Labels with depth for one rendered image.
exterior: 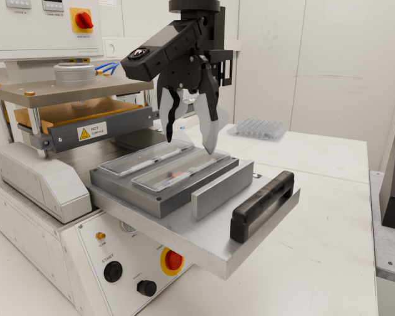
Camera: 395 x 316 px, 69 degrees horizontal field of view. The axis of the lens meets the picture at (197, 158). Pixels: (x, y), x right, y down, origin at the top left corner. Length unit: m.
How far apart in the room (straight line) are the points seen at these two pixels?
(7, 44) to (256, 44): 2.50
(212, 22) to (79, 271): 0.42
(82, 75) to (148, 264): 0.39
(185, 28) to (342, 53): 2.53
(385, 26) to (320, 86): 0.63
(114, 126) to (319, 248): 0.53
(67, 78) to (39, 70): 0.18
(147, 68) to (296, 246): 0.54
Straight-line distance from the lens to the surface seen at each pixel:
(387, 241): 0.85
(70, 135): 0.56
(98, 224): 0.52
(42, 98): 0.54
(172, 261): 0.59
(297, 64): 2.92
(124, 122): 0.62
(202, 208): 0.39
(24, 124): 0.68
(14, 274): 0.74
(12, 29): 0.76
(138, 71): 0.36
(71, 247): 0.50
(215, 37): 0.46
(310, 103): 2.94
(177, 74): 0.43
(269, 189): 0.39
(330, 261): 0.72
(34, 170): 0.53
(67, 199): 0.49
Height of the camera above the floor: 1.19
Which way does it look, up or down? 22 degrees down
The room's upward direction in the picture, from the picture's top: straight up
